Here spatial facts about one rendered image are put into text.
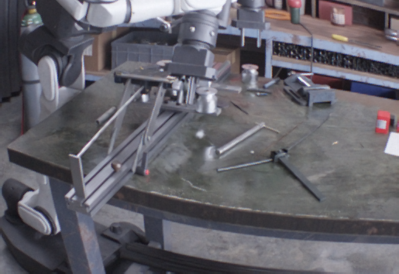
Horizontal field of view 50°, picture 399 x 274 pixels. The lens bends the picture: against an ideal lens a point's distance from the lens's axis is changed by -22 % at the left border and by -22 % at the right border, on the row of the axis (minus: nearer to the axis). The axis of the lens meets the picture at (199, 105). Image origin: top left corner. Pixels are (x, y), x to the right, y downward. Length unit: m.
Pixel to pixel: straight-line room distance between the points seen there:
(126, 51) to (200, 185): 2.02
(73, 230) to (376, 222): 0.80
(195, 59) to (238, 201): 0.37
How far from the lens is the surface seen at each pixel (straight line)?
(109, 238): 2.00
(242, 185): 1.04
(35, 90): 3.16
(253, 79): 1.59
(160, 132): 1.18
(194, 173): 1.08
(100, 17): 1.16
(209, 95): 1.24
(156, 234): 1.92
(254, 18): 1.56
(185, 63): 1.20
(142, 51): 2.95
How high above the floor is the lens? 1.40
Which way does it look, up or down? 21 degrees down
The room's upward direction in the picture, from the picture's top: 1 degrees clockwise
